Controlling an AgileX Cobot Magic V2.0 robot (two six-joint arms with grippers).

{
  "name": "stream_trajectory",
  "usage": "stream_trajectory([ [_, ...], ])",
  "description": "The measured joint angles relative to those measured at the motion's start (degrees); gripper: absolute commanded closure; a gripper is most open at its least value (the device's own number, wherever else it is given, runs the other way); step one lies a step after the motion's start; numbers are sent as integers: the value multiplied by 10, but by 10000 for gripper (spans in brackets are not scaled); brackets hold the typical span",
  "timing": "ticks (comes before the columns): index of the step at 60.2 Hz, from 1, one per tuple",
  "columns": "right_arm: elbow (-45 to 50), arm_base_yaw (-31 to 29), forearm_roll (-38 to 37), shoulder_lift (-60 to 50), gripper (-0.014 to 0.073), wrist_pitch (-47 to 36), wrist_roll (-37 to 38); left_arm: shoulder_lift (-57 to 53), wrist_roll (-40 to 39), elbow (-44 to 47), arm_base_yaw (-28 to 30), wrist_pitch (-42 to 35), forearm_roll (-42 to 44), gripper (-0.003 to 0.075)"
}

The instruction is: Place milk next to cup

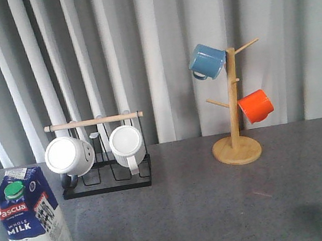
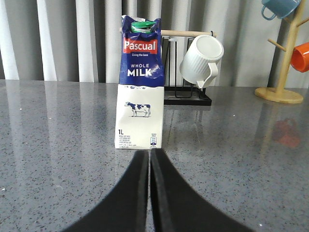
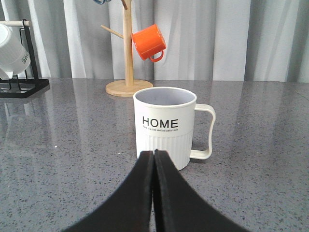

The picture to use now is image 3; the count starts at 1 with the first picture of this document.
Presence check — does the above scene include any orange enamel mug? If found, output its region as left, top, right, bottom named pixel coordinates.
left=131, top=24, right=166, bottom=62

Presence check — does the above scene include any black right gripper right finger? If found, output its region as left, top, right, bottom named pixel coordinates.
left=153, top=150, right=246, bottom=232

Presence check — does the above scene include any grey pleated curtain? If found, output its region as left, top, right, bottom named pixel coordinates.
left=0, top=0, right=309, bottom=83

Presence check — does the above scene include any black wire mug rack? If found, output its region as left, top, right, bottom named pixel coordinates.
left=0, top=19, right=49, bottom=98

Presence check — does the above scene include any white HOME cup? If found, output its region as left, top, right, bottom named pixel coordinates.
left=133, top=87, right=216, bottom=170

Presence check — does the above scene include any wooden mug tree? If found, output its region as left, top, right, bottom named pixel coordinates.
left=101, top=0, right=153, bottom=97

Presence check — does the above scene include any white ribbed mug on rack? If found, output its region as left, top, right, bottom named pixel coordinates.
left=0, top=24, right=30, bottom=80

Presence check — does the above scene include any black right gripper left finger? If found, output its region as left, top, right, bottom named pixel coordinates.
left=65, top=151, right=154, bottom=232

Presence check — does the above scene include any blue enamel mug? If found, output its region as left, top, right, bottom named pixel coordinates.
left=94, top=0, right=105, bottom=5

